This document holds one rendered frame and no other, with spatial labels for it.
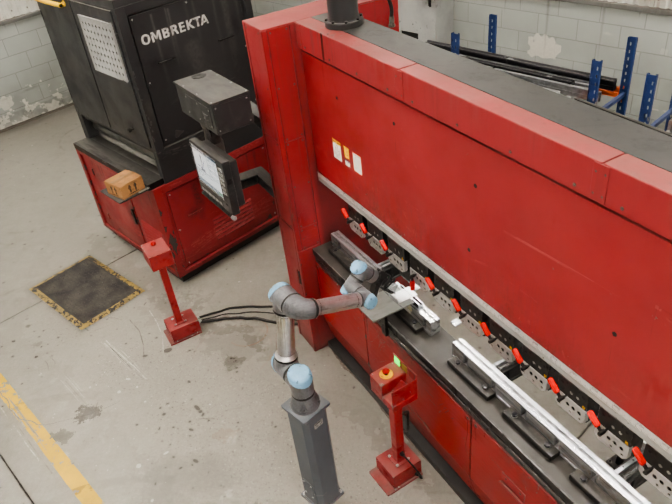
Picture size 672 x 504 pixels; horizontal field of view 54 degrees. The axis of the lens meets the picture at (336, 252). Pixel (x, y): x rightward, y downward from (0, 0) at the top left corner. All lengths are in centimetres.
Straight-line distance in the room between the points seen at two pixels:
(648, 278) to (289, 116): 224
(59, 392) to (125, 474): 98
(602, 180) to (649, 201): 16
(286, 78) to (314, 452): 199
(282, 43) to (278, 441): 237
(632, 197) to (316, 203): 238
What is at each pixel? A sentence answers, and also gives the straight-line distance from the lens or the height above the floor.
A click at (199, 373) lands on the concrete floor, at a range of 481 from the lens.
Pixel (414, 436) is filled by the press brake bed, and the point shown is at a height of 5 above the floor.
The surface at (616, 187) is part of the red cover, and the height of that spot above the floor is 224.
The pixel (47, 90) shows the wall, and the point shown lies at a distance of 986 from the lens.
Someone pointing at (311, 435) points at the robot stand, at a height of 65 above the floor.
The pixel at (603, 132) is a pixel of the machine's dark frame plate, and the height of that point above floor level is 230.
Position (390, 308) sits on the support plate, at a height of 100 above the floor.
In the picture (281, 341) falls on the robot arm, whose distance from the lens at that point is 320.
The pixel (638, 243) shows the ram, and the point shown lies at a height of 209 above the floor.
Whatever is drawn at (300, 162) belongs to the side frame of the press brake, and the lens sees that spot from 389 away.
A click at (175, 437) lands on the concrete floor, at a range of 447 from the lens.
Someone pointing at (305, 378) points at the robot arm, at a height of 99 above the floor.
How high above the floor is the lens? 330
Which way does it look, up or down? 36 degrees down
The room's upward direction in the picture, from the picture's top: 7 degrees counter-clockwise
